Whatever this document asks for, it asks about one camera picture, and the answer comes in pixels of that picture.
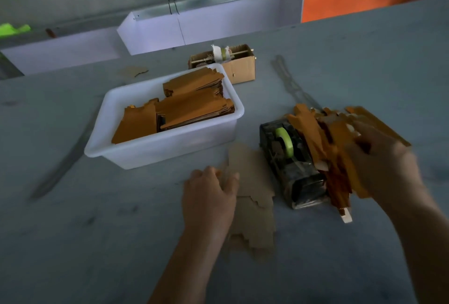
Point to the white plastic bin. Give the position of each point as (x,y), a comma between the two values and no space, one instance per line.
(158,149)

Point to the small brown object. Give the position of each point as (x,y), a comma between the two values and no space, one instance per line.
(50,32)

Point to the small cardboard box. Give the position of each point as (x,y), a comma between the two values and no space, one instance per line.
(243,69)

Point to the pile of gold boxes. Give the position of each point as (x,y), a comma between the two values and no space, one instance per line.
(312,132)

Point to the person's right hand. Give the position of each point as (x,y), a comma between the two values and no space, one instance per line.
(389,167)

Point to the long white tray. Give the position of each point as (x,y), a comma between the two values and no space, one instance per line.
(238,16)
(63,51)

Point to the gold cartons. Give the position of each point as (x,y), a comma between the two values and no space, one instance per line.
(196,104)

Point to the neon green object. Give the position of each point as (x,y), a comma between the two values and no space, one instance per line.
(12,30)

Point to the person's left hand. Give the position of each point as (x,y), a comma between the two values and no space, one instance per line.
(209,206)

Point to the person's left forearm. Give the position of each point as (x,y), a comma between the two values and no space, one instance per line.
(189,272)

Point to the green tape roll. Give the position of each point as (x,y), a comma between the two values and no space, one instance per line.
(284,142)

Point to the person's right forearm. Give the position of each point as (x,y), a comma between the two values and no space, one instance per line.
(424,251)

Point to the black tape dispenser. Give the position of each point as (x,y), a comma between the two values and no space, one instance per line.
(301,181)

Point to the pile of beige blanks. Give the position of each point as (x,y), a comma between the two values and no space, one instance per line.
(254,188)

